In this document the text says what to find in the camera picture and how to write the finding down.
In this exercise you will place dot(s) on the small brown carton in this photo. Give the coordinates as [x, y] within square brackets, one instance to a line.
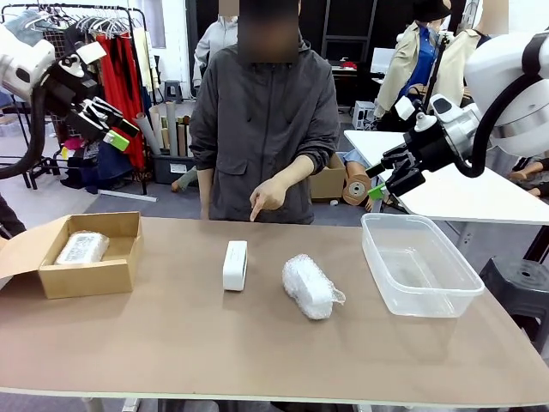
[330, 184]

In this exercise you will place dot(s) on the black plastic stool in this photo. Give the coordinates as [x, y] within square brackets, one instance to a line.
[523, 283]

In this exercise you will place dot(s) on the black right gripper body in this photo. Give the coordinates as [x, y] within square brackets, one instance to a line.
[429, 146]

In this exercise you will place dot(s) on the white metal floor rail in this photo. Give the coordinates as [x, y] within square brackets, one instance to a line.
[128, 196]

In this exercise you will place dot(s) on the person in grey jacket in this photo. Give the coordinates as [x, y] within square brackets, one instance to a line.
[257, 129]

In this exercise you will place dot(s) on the grey step stool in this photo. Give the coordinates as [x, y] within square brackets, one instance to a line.
[173, 90]

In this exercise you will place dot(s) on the light blue garment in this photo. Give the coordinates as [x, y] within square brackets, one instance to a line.
[25, 23]

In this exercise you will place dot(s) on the lying mannequin limbs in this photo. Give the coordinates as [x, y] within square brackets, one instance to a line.
[532, 176]

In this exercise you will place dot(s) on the white table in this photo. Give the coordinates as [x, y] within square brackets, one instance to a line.
[463, 197]

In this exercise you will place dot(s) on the brown cardboard spool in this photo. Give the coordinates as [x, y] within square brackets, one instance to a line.
[356, 189]

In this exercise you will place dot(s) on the mannequin in cream vest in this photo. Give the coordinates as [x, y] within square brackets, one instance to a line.
[459, 60]

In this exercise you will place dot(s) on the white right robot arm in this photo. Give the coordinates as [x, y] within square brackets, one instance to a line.
[506, 68]

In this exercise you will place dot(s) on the bulky bubble-wrapped clock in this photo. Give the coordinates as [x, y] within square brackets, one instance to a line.
[306, 287]

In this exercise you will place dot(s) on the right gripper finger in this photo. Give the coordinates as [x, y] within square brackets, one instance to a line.
[399, 182]
[394, 156]

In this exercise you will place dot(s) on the open brown cardboard box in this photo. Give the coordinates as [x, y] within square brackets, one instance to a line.
[86, 279]

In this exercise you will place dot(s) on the white computer case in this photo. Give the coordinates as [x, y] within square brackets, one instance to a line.
[364, 113]

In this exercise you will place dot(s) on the unwrapped white digital clock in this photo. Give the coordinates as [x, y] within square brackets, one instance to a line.
[233, 268]

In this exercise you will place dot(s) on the clock grey face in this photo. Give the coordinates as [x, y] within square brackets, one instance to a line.
[81, 249]

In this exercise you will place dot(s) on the person left hand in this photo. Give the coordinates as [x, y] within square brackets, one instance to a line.
[270, 195]

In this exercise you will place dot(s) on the beige paper roll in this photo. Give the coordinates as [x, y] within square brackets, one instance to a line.
[154, 116]

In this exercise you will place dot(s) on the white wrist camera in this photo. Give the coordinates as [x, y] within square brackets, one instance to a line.
[405, 108]
[92, 52]

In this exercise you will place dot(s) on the bystander dark sleeve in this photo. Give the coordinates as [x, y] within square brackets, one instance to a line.
[8, 219]

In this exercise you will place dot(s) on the white monitor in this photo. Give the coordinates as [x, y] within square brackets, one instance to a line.
[381, 60]

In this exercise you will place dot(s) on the small red item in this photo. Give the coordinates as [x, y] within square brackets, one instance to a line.
[349, 65]

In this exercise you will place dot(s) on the slanted grey paper roll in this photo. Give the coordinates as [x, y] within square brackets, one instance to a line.
[148, 135]

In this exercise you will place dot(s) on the red dress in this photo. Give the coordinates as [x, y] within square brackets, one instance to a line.
[113, 81]

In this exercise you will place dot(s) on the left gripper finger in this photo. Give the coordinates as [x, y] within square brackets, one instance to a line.
[128, 128]
[116, 141]

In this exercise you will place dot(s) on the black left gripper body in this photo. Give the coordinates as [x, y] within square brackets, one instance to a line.
[68, 92]

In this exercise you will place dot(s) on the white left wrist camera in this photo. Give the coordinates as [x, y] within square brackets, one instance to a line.
[92, 52]

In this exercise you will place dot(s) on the navy garment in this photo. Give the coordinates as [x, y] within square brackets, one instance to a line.
[107, 167]

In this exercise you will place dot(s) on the bystander in grey hoodie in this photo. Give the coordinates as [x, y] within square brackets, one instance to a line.
[212, 47]

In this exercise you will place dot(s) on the black hat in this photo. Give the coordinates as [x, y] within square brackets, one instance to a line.
[431, 8]

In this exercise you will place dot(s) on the person right forearm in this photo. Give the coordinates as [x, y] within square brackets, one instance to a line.
[206, 193]

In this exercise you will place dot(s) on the tall grey paper roll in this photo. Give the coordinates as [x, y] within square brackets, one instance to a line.
[171, 129]

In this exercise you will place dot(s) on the person left forearm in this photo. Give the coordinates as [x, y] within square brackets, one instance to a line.
[304, 167]

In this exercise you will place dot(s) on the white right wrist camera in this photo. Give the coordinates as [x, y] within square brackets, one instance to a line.
[405, 108]

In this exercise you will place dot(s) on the dark grey storage bin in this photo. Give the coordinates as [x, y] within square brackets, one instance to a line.
[165, 169]

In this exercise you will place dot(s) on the mannequin in beige coat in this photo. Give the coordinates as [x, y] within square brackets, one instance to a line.
[407, 64]

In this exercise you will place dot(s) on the clear plastic container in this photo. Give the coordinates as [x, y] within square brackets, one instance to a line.
[422, 302]

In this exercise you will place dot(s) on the cream garment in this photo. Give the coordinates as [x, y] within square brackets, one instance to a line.
[139, 56]

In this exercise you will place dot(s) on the brown paper roll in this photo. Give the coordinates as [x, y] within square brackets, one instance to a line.
[182, 141]

